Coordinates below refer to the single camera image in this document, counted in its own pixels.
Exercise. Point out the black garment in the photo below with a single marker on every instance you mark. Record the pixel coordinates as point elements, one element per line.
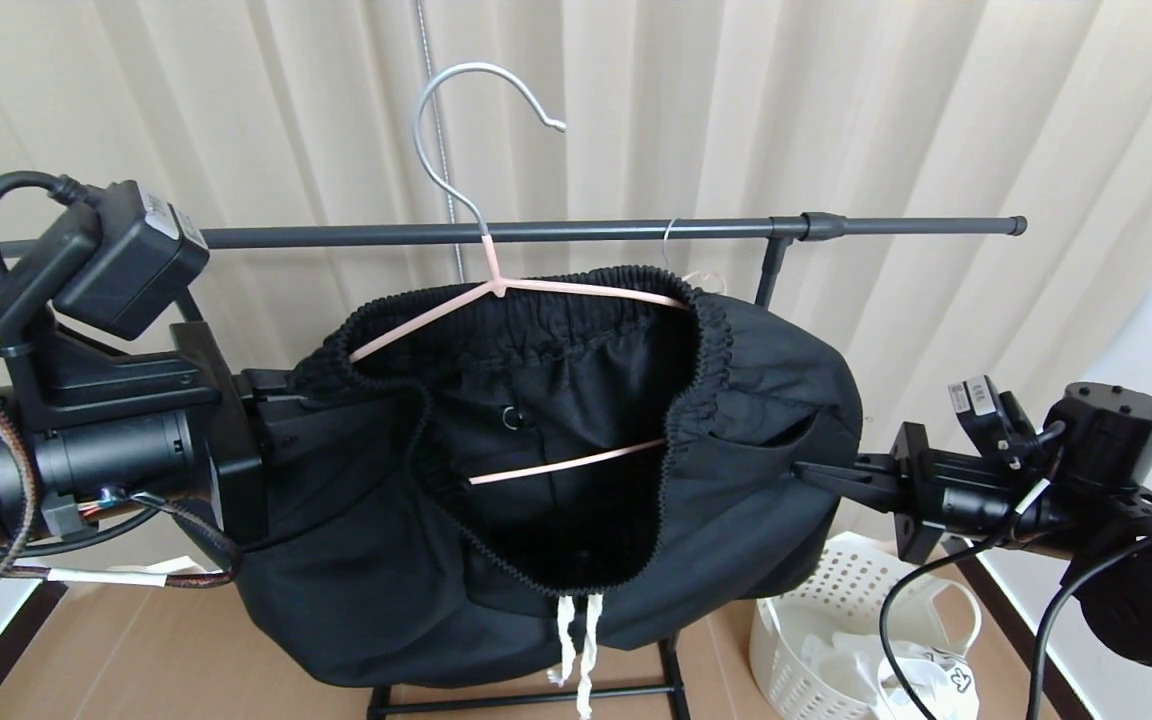
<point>356,560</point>

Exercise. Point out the white laundry basket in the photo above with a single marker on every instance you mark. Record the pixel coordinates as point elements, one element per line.
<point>836,600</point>

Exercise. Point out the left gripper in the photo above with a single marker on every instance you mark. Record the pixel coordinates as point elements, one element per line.
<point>136,450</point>

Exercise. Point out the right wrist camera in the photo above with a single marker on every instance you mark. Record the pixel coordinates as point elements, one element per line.
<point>986,410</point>

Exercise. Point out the thin grey curtain wand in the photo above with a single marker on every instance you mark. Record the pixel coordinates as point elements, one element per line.
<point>436,130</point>

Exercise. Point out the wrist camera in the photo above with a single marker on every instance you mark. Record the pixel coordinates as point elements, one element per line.
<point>986,410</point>
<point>126,260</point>

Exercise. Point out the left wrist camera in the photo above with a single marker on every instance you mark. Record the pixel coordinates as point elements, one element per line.
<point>126,260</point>

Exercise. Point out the white printed garment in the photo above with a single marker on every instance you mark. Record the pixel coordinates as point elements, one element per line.
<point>856,670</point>

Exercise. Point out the black clothes rack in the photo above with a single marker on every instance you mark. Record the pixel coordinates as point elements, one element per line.
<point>336,236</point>

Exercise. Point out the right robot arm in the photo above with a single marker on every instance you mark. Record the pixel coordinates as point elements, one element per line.
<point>1116,440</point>

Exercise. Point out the pink clothes hanger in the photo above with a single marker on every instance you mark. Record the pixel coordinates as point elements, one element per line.
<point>491,268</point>
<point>666,245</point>

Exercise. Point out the beige curtain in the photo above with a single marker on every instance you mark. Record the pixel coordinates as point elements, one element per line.
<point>786,100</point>

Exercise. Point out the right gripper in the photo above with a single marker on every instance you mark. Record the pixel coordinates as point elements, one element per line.
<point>976,505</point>

